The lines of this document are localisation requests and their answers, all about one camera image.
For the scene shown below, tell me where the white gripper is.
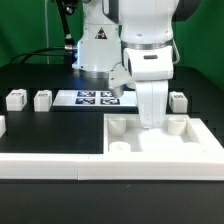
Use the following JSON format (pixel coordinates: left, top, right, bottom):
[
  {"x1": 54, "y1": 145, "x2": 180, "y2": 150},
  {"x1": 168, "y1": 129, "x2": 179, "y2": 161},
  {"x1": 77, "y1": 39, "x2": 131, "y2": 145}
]
[{"x1": 108, "y1": 46, "x2": 173, "y2": 128}]

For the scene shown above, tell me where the white square table top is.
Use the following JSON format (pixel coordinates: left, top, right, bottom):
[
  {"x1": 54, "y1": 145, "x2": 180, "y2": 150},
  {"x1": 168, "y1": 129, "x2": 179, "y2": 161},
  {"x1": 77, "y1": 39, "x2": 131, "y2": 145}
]
[{"x1": 103, "y1": 114, "x2": 224, "y2": 154}]

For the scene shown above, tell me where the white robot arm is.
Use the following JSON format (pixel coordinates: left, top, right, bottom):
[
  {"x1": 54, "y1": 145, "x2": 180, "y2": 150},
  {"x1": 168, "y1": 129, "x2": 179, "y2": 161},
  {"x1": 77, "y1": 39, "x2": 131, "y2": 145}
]
[{"x1": 73, "y1": 0, "x2": 202, "y2": 128}]

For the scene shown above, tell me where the white marker sheet with tags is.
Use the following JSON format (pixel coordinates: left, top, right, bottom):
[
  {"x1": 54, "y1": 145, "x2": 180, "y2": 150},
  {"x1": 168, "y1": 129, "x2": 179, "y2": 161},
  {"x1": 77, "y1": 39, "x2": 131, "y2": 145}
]
[{"x1": 53, "y1": 90, "x2": 137, "y2": 107}]

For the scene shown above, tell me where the black cable bundle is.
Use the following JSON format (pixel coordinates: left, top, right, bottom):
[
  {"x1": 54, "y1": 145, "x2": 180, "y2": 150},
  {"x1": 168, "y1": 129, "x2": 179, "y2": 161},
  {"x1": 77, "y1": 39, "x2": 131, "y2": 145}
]
[{"x1": 8, "y1": 0, "x2": 79, "y2": 65}]

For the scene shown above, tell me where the white thin cable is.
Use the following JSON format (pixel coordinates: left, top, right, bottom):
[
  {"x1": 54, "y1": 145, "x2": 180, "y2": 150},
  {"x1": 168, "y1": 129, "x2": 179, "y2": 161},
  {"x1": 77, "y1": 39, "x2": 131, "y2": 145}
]
[{"x1": 44, "y1": 0, "x2": 50, "y2": 65}]

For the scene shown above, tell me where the white U-shaped fence frame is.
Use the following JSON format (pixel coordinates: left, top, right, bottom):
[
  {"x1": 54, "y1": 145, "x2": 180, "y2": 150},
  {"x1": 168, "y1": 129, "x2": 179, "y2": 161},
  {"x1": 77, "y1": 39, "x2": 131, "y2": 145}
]
[{"x1": 0, "y1": 113, "x2": 224, "y2": 180}]

